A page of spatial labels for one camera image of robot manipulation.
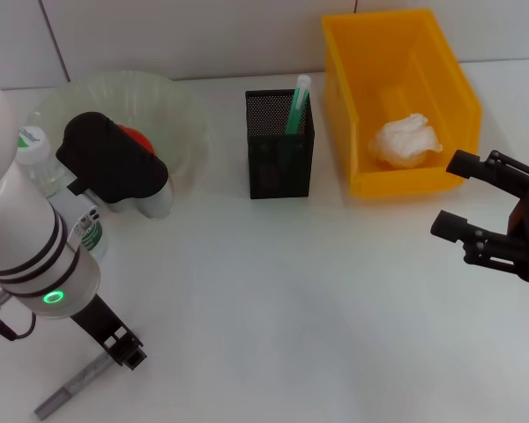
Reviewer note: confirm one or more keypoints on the yellow plastic bin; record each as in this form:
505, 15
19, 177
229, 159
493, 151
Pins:
401, 66

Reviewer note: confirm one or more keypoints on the clear green-label water bottle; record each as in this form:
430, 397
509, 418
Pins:
35, 150

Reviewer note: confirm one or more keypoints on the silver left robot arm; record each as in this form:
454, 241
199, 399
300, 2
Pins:
17, 229

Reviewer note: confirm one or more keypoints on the grey marker pen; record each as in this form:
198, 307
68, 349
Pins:
70, 388

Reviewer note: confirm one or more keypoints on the black mesh pen holder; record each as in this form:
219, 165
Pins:
277, 176

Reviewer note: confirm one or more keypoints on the white paper ball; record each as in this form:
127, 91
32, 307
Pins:
403, 138

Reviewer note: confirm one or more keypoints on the red-orange toy orange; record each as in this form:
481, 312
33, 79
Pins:
136, 134

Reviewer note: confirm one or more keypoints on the mint green pen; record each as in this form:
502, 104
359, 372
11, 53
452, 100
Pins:
296, 110

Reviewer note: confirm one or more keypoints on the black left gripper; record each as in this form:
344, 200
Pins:
101, 321

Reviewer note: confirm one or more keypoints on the green glass fruit plate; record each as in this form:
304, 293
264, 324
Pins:
176, 110

